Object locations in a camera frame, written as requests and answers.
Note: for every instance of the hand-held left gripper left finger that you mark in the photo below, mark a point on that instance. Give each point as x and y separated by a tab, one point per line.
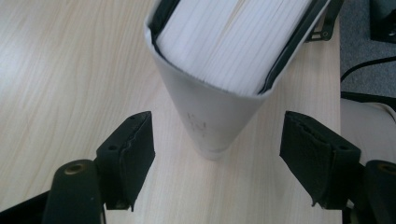
124	168

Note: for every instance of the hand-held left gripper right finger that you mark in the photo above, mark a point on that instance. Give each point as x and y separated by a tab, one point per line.
320	161

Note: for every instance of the white book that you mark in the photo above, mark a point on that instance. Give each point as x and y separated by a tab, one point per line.
224	62

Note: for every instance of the black box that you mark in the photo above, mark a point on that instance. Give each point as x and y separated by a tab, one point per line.
384	18

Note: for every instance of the beige rounded object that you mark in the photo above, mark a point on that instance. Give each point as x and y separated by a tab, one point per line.
367	133

